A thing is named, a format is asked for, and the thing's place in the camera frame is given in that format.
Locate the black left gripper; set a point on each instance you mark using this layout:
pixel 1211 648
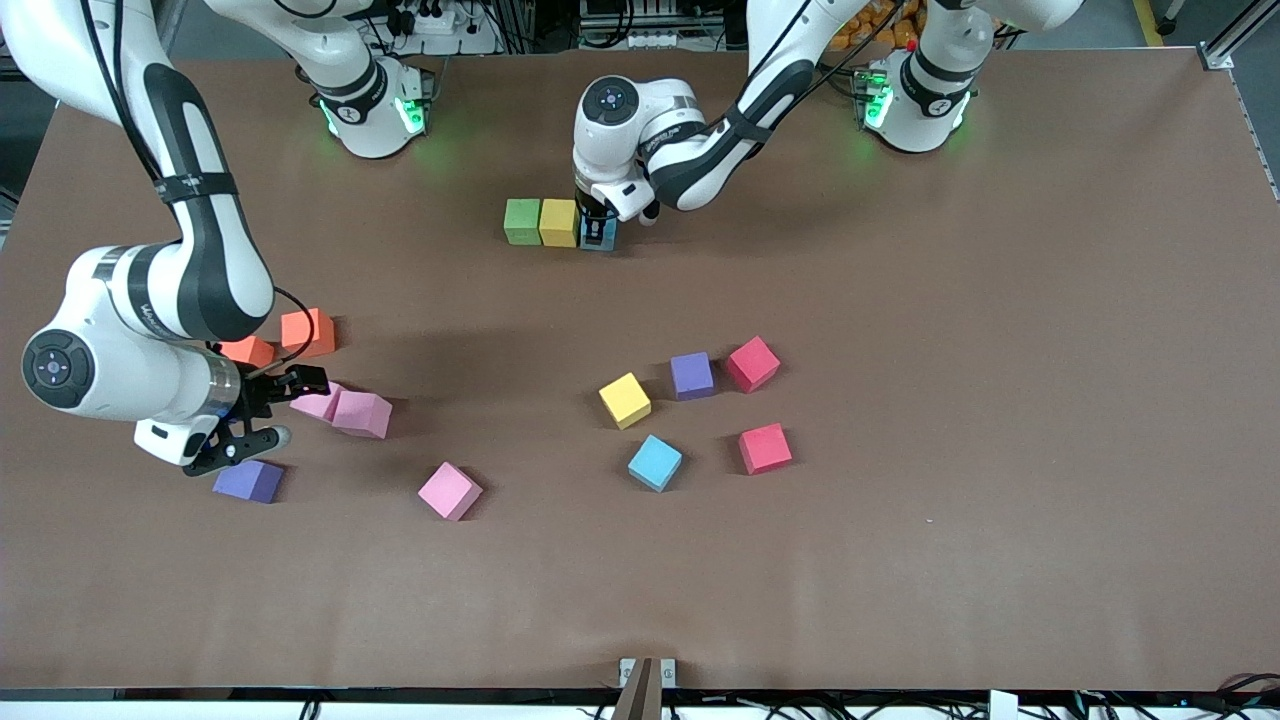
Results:
pixel 592 214

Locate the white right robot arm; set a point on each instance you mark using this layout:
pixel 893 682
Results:
pixel 120 360

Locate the yellow foam cube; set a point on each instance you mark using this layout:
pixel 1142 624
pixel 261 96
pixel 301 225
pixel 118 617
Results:
pixel 625 400
pixel 558 222

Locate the grey metal camera bracket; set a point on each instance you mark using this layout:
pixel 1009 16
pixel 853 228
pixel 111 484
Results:
pixel 640 695

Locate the red foam cube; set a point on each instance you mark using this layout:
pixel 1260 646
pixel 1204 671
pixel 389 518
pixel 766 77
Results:
pixel 752 364
pixel 765 448

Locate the white power strip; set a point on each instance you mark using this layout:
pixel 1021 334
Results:
pixel 435 20

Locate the light blue foam cube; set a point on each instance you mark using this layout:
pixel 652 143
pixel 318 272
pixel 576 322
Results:
pixel 655 462
pixel 613 240

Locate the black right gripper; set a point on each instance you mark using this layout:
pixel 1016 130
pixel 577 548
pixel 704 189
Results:
pixel 262 392

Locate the pink foam cube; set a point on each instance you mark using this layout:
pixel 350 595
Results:
pixel 448 490
pixel 360 412
pixel 318 405

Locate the orange foam cube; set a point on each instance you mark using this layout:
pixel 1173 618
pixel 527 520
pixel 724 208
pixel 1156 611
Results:
pixel 307 332
pixel 250 350

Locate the bag of orange items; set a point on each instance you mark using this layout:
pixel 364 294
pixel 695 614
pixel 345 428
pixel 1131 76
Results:
pixel 880 20

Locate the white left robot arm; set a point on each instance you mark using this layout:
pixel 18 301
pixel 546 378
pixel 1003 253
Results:
pixel 630 130

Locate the aluminium frame profile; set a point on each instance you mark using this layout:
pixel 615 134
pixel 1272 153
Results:
pixel 1225 40

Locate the green foam cube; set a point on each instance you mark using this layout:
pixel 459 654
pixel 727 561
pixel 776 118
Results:
pixel 522 222

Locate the small white box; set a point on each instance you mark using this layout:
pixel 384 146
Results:
pixel 1003 705

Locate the grey control box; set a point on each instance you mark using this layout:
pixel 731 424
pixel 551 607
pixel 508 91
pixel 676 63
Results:
pixel 640 20

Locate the purple foam cube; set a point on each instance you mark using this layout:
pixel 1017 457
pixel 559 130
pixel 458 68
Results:
pixel 692 375
pixel 245 482

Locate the brown paper table cover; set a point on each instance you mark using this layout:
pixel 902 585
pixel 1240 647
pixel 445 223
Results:
pixel 900 560

